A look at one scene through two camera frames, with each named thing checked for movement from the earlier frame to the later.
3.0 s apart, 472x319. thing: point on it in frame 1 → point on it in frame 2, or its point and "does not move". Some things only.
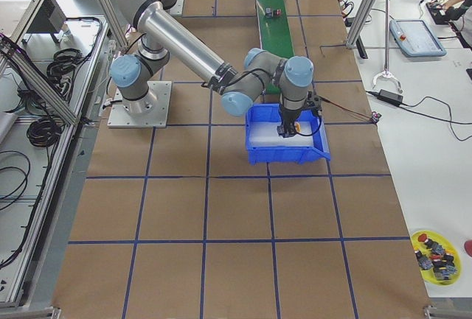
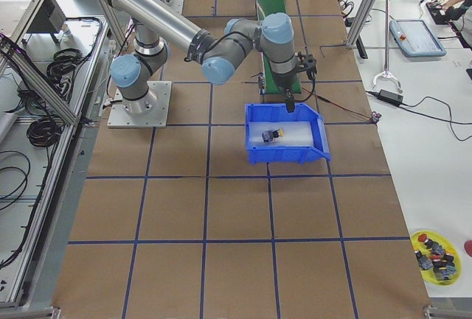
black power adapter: (392, 97) does not move
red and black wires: (339, 105) does not move
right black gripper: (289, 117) → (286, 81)
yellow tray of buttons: (437, 256) does not move
